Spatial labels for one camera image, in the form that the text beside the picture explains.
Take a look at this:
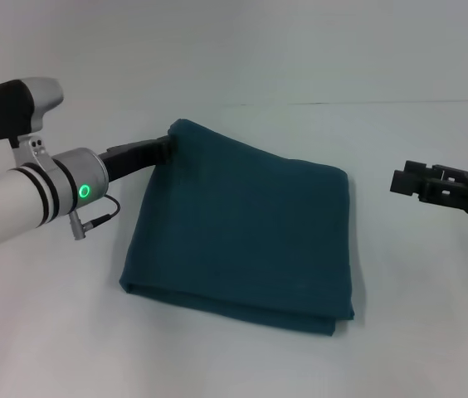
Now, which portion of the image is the teal blue shirt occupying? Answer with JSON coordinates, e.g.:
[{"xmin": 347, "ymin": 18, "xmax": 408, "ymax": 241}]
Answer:
[{"xmin": 117, "ymin": 118, "xmax": 358, "ymax": 338}]

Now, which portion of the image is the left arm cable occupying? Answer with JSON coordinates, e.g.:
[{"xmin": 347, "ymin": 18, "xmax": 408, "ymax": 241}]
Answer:
[{"xmin": 70, "ymin": 194, "xmax": 121, "ymax": 240}]

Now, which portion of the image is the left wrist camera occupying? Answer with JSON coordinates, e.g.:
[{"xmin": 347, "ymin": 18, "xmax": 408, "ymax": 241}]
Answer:
[{"xmin": 0, "ymin": 75, "xmax": 66, "ymax": 143}]

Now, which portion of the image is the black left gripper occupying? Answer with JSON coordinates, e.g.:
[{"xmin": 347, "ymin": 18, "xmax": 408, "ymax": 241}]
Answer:
[{"xmin": 98, "ymin": 130, "xmax": 178, "ymax": 184}]

